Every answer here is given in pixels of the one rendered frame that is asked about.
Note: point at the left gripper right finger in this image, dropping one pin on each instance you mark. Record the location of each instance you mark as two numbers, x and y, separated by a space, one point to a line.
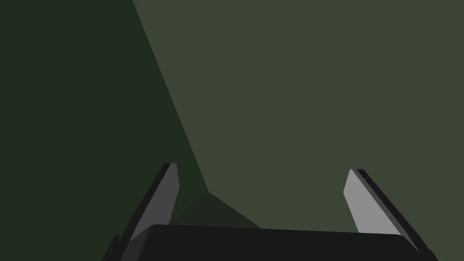
373 210

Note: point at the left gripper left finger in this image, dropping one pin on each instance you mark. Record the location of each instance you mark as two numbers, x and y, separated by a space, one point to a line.
159 203

